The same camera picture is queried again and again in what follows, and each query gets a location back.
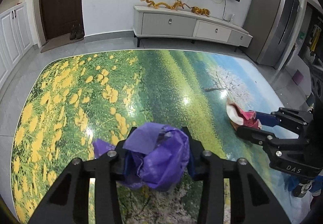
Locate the pair of dark shoes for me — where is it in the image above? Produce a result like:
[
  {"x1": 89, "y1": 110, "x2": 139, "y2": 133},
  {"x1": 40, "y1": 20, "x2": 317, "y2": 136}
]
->
[{"x1": 69, "y1": 24, "x2": 84, "y2": 40}]

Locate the right hand blue white glove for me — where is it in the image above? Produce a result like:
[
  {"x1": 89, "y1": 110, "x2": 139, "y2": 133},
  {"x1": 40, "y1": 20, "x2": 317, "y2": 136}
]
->
[{"x1": 284, "y1": 175, "x2": 322, "y2": 198}]

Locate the grey double door refrigerator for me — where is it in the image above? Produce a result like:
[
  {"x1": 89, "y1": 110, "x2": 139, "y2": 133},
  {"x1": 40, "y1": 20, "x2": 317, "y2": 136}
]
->
[{"x1": 243, "y1": 0, "x2": 299, "y2": 68}]

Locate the golden dragon figurine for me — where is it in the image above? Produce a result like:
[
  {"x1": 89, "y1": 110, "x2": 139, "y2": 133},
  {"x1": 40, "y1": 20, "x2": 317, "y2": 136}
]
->
[{"x1": 140, "y1": 0, "x2": 185, "y2": 10}]

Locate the white TV console cabinet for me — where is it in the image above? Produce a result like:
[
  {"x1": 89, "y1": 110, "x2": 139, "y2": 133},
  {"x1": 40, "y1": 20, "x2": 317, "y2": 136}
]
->
[{"x1": 133, "y1": 6, "x2": 253, "y2": 47}]

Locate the purple plastic bag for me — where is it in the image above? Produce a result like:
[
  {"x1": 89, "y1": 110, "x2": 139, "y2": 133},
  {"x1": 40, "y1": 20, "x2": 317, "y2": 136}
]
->
[{"x1": 92, "y1": 122, "x2": 191, "y2": 192}]

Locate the purple stool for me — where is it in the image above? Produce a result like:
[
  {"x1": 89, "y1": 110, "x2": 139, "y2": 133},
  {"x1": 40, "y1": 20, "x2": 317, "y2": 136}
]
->
[{"x1": 292, "y1": 69, "x2": 304, "y2": 86}]

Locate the red white paper box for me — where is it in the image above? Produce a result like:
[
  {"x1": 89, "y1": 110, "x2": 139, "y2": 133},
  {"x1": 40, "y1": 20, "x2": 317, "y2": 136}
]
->
[{"x1": 225, "y1": 98, "x2": 262, "y2": 131}]

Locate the golden tiger figurine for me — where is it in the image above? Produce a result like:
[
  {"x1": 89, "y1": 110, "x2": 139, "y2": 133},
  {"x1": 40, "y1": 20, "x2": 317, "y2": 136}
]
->
[{"x1": 191, "y1": 6, "x2": 210, "y2": 17}]

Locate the brown door mat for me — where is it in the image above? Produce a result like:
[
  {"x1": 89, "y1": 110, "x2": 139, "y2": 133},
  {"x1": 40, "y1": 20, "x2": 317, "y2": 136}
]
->
[{"x1": 40, "y1": 34, "x2": 84, "y2": 53}]

